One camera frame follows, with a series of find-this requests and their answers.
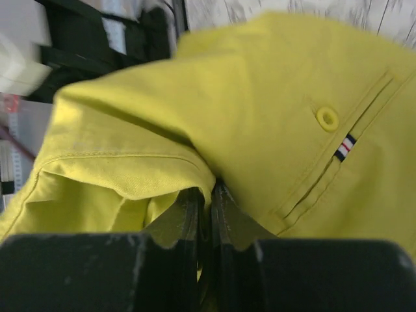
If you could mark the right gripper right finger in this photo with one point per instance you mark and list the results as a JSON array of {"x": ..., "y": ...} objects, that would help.
[{"x": 258, "y": 271}]

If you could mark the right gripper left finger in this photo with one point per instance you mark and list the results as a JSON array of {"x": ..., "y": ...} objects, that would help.
[{"x": 151, "y": 270}]

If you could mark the yellow-green cloth garment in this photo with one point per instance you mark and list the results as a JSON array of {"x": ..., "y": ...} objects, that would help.
[{"x": 309, "y": 122}]

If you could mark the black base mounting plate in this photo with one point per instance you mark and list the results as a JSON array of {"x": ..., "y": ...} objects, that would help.
[{"x": 86, "y": 43}]

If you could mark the floral patterned table mat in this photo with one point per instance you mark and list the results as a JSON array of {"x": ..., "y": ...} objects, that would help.
[{"x": 392, "y": 19}]

